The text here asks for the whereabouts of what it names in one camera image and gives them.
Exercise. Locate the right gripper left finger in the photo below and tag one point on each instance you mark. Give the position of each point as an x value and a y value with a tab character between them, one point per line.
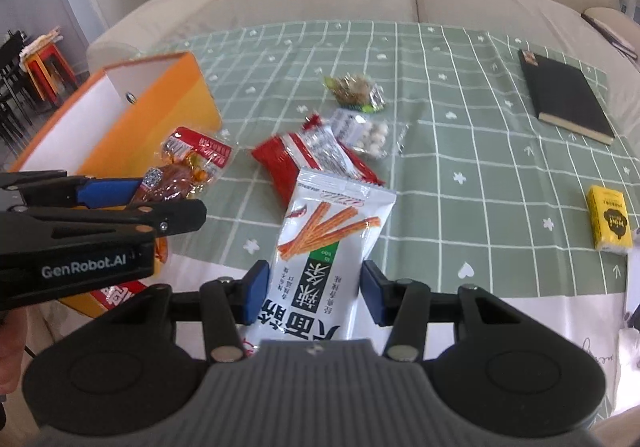
221	306

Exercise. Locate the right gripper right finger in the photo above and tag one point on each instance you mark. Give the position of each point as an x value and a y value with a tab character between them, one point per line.
407	307

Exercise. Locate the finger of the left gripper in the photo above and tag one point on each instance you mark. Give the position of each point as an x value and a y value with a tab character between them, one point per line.
107	192

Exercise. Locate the red braised meat packet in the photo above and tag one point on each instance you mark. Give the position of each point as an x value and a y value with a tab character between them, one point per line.
189	161

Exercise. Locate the white spicy strips bag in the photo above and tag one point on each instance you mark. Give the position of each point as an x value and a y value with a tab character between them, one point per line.
331	227

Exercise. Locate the book on sofa arm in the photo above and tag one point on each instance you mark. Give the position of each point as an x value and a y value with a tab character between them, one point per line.
618	29

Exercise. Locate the person left hand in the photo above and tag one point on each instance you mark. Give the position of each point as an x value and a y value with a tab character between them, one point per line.
12	342

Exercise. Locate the orange storage box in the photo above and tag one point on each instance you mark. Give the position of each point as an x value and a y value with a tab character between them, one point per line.
114	125

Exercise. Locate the black dining chair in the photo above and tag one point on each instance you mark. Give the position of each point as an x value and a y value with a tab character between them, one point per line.
16	95

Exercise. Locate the red orange stool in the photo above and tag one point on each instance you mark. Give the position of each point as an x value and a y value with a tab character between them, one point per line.
52	76

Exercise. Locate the clear white candy bag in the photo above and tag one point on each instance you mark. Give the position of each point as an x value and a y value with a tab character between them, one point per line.
369	137

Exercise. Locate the green grid tablecloth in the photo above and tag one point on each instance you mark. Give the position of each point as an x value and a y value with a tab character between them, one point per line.
485	191

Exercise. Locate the red snack bag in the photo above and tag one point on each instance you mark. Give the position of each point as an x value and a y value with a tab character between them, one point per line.
313	147

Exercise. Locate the yellow tissue pack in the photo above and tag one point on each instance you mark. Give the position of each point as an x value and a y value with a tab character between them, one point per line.
609	220

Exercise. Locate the green candy bag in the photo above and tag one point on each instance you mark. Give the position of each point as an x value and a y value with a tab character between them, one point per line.
356	92

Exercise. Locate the black notebook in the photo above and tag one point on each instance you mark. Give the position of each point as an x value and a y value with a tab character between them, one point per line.
561	95

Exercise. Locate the beige sofa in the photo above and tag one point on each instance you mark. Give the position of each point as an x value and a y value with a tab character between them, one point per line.
555	24

